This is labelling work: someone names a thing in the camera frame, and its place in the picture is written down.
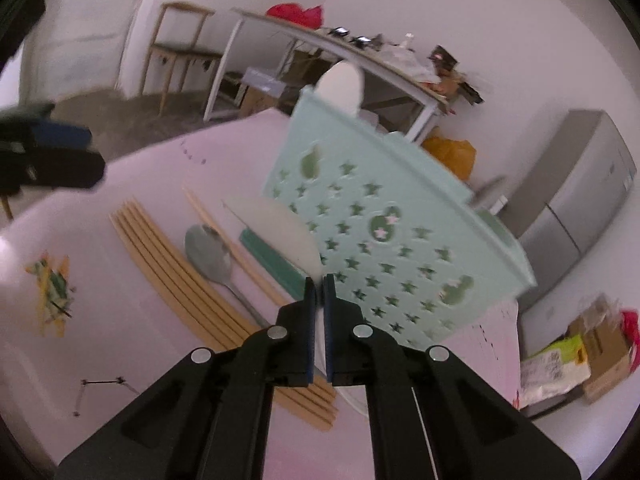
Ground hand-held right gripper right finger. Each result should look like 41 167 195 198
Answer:
324 275 581 480

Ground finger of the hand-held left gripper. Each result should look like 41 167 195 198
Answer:
0 148 107 196
0 104 93 151

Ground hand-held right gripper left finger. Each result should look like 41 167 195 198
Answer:
55 277 317 480

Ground mint green utensil holder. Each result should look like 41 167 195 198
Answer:
239 85 538 416

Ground white serving spoon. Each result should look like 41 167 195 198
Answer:
222 195 323 283

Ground metal spoon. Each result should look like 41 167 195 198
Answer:
184 224 273 328

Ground white panelled door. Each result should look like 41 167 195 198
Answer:
17 0 156 103

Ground wooden chair with dark seat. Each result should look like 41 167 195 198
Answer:
141 2 224 117

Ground cardboard box with label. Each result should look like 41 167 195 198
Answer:
239 85 281 118

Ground orange plastic bag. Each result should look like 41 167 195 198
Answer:
421 132 477 182

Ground white shell-shaped rice paddle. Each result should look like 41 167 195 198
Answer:
316 60 362 113

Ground red plastic bag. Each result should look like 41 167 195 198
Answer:
266 3 324 29

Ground open cardboard box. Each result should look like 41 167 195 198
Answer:
567 296 632 405

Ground clear plastic bag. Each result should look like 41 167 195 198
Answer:
379 42 437 85

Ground white desk with wooden top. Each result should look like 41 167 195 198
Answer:
204 7 452 147

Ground grey refrigerator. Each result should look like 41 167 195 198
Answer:
499 109 638 313

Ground black devices on desk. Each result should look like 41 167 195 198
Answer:
327 25 375 50

